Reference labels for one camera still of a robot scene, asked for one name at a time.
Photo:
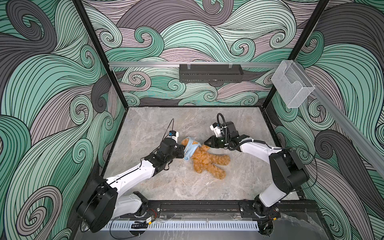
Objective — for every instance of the aluminium wall rail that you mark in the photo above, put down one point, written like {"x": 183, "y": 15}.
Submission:
{"x": 339, "y": 104}
{"x": 152, "y": 64}

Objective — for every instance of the aluminium back wall rail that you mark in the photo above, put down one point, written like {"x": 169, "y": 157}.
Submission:
{"x": 152, "y": 64}

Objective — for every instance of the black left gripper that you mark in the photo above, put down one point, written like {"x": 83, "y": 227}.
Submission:
{"x": 179, "y": 148}

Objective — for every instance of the clear plastic wall holder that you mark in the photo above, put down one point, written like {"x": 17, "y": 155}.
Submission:
{"x": 292, "y": 83}

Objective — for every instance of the brown teddy bear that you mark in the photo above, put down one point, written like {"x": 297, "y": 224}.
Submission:
{"x": 205, "y": 161}

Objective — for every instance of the light blue bear hoodie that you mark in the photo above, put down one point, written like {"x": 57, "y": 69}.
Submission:
{"x": 190, "y": 146}

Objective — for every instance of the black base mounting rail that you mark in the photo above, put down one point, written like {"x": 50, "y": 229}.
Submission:
{"x": 246, "y": 208}

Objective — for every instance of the white slotted cable duct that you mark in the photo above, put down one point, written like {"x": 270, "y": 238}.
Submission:
{"x": 186, "y": 226}

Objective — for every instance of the black perforated wall tray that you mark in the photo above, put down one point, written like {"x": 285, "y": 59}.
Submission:
{"x": 217, "y": 74}

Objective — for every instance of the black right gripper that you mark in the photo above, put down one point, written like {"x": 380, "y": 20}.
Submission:
{"x": 213, "y": 142}

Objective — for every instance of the aluminium right wall rail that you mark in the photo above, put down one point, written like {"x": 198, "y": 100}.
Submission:
{"x": 339, "y": 104}

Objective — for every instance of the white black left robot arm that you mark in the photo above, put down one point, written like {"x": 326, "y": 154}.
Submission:
{"x": 103, "y": 199}

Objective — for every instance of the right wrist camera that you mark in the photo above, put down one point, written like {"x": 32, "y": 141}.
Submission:
{"x": 217, "y": 129}

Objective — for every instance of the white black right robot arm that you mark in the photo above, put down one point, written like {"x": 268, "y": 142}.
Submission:
{"x": 288, "y": 171}

